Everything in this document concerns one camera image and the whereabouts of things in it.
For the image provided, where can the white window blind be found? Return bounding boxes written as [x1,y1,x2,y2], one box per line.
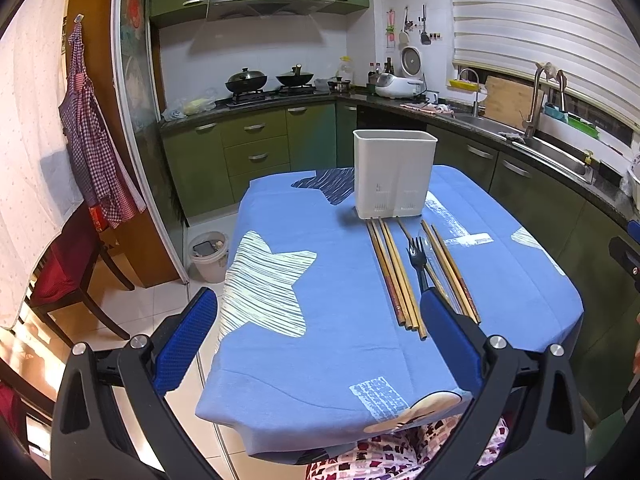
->
[452,0,639,129]

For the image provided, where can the black plastic fork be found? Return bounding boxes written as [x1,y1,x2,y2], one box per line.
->
[408,237,430,292]

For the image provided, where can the hanging black spatula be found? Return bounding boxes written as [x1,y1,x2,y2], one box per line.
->
[420,4,432,46]

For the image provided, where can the red checkered apron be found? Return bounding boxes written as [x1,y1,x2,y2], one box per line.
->
[58,18,145,229]

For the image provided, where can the wooden cutting board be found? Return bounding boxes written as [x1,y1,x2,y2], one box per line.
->
[484,76,533,130]

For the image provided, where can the floral seat cushion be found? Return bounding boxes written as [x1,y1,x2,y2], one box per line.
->
[304,414,511,480]

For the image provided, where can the white rice cooker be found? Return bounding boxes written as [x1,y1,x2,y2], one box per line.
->
[375,46,426,100]

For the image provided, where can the white trash bin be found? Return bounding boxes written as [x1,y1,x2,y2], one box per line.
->
[189,231,229,284]

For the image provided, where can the black wok with lid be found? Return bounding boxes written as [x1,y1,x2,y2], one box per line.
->
[226,67,267,94]

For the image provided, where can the pink dish cloth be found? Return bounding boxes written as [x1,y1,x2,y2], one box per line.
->
[400,103,454,117]

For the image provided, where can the green lower kitchen cabinets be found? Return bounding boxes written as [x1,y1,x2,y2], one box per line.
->
[160,97,639,416]

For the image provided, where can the steel kitchen faucet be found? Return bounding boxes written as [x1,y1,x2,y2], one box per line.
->
[523,62,567,139]

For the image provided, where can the black wok right burner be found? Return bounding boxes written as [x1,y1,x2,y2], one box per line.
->
[277,64,314,88]

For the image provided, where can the blue star patterned tablecloth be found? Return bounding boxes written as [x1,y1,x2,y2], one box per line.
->
[196,166,583,463]

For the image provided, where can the steel kitchen sink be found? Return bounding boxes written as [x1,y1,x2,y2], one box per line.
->
[456,114,593,183]

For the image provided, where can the dark wooden chair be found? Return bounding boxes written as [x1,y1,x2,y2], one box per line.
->
[26,203,134,348]

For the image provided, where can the black gas stove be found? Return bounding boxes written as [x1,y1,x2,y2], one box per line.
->
[216,84,318,108]

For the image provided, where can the glass sliding door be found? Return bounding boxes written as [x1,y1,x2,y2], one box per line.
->
[111,0,189,287]

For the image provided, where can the white plastic utensil holder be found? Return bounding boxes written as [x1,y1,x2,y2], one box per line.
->
[352,129,437,220]

